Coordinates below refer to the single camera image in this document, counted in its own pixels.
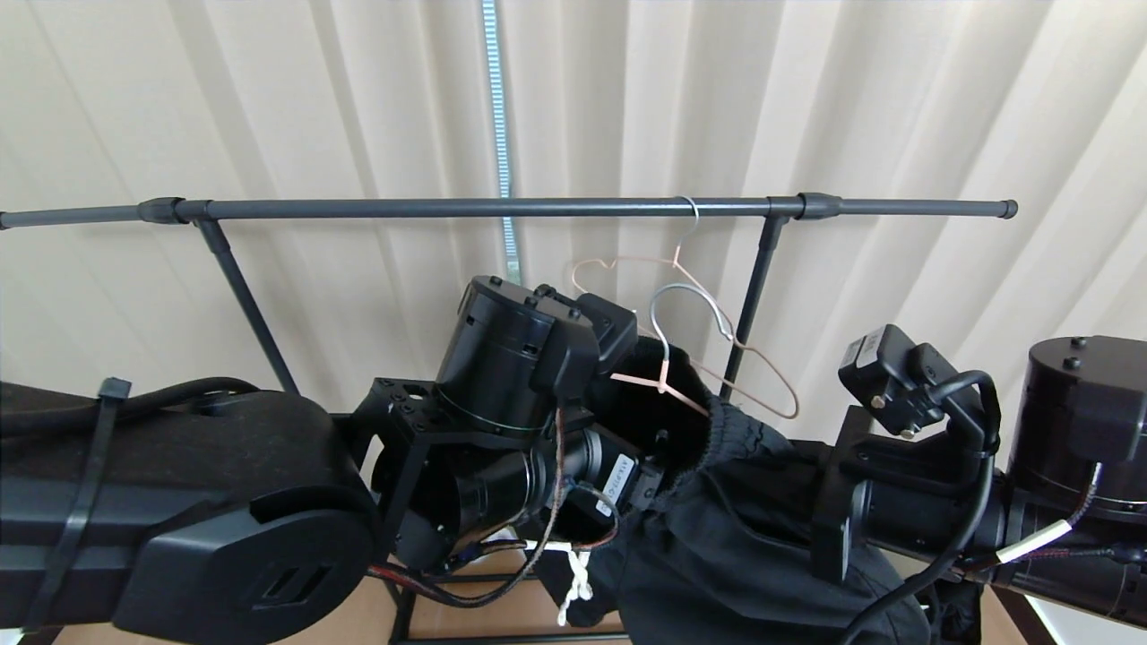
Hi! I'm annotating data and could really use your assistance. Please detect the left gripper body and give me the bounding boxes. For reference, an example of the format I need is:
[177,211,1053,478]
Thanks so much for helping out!
[448,428,666,549]

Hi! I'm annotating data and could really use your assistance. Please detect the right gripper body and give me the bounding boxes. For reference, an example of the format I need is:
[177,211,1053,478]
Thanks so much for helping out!
[809,406,1012,585]

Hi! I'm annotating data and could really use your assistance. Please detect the pink clothes hanger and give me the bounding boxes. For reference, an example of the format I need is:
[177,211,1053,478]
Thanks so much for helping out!
[571,195,800,420]
[609,283,737,418]

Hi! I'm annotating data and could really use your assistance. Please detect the black drawstring shorts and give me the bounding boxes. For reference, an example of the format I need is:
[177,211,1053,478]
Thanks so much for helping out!
[536,336,935,645]

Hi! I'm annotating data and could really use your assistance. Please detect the black clothes rack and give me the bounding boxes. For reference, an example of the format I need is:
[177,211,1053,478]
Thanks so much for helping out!
[0,193,1019,645]

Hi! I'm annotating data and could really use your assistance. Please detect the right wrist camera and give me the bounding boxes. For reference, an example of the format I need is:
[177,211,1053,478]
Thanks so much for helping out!
[838,324,955,435]

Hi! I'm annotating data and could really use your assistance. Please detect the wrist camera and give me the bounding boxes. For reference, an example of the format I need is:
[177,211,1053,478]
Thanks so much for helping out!
[573,291,640,375]
[838,324,955,435]

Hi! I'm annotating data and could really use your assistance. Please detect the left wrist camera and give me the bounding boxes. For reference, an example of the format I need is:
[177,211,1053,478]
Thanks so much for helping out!
[573,291,640,375]

